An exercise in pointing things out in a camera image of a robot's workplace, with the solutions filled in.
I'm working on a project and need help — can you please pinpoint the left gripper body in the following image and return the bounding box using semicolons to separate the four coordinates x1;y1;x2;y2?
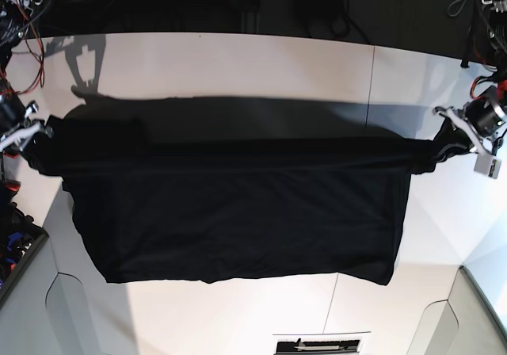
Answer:
433;105;505;156

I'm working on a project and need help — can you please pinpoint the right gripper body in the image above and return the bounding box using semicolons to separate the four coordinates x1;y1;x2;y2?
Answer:
1;100;54;153

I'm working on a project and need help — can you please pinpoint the black printed t-shirt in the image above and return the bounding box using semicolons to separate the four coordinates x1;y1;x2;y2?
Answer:
25;93;472;287

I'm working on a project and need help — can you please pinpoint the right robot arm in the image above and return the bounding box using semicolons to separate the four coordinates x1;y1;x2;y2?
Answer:
1;0;53;156

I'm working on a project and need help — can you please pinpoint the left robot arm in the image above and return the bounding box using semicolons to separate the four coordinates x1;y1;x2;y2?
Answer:
433;0;506;162

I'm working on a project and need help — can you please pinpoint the black white label plate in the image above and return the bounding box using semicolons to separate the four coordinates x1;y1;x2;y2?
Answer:
273;331;371;355

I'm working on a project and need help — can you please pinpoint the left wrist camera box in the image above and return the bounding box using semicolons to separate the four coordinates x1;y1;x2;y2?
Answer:
474;154;501;179

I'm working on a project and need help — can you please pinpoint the orange handled tool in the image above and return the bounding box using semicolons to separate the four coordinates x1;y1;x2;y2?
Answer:
1;152;21;194

